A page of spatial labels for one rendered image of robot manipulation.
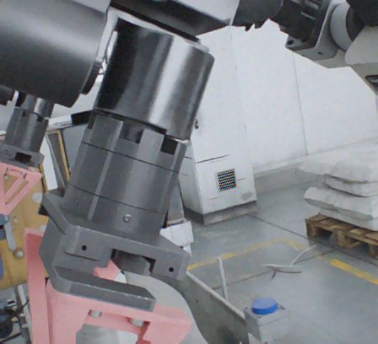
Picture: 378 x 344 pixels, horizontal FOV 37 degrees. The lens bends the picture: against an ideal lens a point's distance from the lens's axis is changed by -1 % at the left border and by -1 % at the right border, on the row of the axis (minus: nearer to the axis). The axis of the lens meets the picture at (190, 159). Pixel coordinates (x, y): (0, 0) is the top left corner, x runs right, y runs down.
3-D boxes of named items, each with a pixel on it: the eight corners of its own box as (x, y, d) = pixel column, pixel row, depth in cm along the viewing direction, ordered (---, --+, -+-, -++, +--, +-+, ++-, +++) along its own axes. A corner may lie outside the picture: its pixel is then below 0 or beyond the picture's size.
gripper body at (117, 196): (56, 262, 26) (106, 107, 26) (33, 220, 35) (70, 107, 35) (183, 292, 28) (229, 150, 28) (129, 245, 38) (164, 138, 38)
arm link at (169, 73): (237, 40, 30) (197, 50, 36) (118, -11, 28) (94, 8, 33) (198, 163, 30) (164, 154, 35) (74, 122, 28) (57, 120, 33)
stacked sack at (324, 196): (407, 191, 420) (405, 172, 417) (337, 214, 393) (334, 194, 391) (367, 185, 458) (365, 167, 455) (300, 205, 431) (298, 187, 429)
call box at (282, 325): (291, 332, 131) (288, 309, 130) (261, 344, 128) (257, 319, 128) (274, 320, 139) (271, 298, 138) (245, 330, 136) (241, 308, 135)
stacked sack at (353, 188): (417, 188, 378) (415, 169, 376) (362, 203, 368) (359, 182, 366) (362, 175, 442) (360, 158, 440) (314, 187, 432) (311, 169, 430)
